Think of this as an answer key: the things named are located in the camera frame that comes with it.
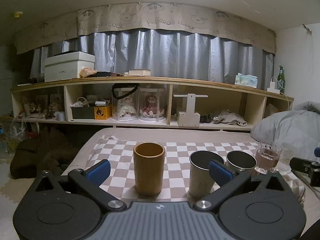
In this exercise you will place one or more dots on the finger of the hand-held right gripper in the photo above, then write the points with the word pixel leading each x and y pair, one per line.
pixel 305 168

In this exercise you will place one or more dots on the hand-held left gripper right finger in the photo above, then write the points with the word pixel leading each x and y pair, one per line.
pixel 219 172

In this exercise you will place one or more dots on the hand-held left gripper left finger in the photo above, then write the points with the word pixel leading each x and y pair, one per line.
pixel 100 172

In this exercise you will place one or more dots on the large steel cup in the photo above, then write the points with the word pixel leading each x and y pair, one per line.
pixel 200 177

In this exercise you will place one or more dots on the small steel cup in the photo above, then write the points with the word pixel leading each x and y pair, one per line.
pixel 241 161

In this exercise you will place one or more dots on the brown bamboo cup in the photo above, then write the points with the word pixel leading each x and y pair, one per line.
pixel 149 172

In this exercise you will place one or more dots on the clear glass cup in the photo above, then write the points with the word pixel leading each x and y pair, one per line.
pixel 268 156

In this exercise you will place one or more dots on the checkered blanket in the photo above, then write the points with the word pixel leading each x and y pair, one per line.
pixel 175 160

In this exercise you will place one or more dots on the grey duvet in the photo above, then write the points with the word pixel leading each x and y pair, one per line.
pixel 280 125

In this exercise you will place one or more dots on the crumpled grey cloth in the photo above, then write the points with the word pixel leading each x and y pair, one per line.
pixel 231 118

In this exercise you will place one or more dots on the yellow box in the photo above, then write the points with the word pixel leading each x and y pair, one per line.
pixel 102 112

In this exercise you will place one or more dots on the dark green storage box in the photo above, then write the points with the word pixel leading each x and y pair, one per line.
pixel 82 113

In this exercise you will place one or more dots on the dark brown cloth heap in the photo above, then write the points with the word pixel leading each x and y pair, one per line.
pixel 37 152

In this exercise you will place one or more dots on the white mug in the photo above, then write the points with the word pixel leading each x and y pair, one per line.
pixel 61 116

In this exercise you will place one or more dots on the white wooden stand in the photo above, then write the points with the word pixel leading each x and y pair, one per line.
pixel 190 110

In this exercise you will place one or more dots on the clear doll case pink doll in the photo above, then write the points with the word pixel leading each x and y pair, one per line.
pixel 152 105

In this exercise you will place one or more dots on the white power adapter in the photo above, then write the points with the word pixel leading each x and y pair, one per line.
pixel 273 87

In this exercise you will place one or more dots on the small figurine photo frames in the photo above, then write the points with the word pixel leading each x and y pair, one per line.
pixel 41 105

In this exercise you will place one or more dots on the green glass bottle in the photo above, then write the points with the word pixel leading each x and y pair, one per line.
pixel 281 78

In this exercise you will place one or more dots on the clear plastic bags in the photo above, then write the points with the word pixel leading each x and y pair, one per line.
pixel 11 137

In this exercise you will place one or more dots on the tissue pack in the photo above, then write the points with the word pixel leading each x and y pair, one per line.
pixel 246 80

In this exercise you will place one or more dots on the dark flat case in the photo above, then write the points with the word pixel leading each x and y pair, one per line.
pixel 108 74

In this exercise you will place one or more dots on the crumpled brown bag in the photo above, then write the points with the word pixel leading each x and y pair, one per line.
pixel 87 72

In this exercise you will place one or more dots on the long wooden shelf unit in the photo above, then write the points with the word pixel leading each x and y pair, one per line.
pixel 150 80

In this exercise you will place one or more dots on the white cardboard box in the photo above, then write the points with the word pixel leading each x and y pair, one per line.
pixel 62 72
pixel 72 58

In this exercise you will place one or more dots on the thick book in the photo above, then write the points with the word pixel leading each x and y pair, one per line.
pixel 140 72

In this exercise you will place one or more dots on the grey curtain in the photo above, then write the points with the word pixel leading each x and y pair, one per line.
pixel 175 57

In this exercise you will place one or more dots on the beige printed valance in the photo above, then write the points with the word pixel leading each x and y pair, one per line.
pixel 162 17

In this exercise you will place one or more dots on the yellow smoke detector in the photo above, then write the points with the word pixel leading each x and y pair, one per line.
pixel 18 14

